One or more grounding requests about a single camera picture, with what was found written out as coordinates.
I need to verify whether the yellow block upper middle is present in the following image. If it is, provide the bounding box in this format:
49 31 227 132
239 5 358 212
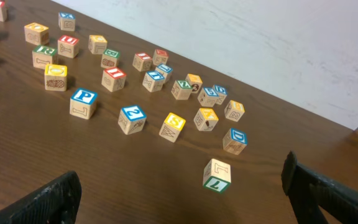
88 35 108 54

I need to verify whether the blue d block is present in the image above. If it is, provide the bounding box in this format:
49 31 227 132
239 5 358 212
213 85 227 105
223 128 248 155

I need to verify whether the yellow block with picture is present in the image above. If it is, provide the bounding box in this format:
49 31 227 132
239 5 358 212
193 108 219 131

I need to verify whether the red I block near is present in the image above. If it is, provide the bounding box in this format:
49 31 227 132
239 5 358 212
101 67 127 92

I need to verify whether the green R wooden block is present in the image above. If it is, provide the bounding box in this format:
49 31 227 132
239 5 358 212
32 45 58 70

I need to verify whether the red i block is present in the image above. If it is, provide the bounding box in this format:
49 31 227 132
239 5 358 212
101 67 127 92
132 52 152 72

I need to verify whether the blue P wooden block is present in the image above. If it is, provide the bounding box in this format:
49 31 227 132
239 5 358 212
70 88 98 119

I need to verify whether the yellow block lower middle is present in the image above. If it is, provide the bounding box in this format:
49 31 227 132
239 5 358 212
44 64 68 91

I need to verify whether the green B wooden block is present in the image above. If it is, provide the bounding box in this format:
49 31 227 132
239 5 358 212
101 49 120 68

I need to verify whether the green 7 wooden block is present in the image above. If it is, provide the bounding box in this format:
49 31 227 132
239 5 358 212
203 159 231 194

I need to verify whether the blue 2 wooden block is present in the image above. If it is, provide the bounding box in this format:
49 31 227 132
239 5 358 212
118 105 147 135

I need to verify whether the blue T wooden block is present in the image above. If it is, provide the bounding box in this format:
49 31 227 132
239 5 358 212
142 71 165 92

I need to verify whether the yellow S wooden block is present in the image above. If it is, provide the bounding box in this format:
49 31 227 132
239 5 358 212
159 113 186 142

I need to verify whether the blue D block far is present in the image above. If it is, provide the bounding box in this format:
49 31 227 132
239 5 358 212
213 85 227 105

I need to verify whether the yellow block near Z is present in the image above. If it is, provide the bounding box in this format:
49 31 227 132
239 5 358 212
185 73 203 93

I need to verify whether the blue X wooden block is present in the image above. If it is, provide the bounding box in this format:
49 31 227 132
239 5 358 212
58 12 76 31

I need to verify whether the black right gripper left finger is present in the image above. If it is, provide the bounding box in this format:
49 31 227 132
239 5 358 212
0 170 82 224

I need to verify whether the red I block far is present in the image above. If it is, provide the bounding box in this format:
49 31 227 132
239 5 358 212
132 52 152 72

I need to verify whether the yellow O wooden block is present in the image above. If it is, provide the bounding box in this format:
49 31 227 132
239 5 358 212
24 22 49 45

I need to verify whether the blue L wooden block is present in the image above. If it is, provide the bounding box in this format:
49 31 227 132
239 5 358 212
155 63 173 83

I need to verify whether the blue D block near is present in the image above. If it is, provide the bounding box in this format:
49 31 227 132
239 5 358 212
223 128 248 155

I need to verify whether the yellow 8 wooden block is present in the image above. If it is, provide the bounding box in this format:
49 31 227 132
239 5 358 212
224 100 245 122

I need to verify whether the red U block upper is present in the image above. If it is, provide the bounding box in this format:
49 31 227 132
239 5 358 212
58 35 79 58

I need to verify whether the red H wooden block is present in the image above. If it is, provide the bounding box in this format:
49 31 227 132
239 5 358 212
152 49 169 66

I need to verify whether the green Z wooden block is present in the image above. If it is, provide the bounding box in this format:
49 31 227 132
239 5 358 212
171 80 192 100

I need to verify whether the blue 5 wooden block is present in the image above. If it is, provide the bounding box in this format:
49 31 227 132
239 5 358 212
197 87 219 107

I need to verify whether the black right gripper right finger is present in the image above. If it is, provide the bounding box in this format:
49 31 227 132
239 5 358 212
281 151 358 223

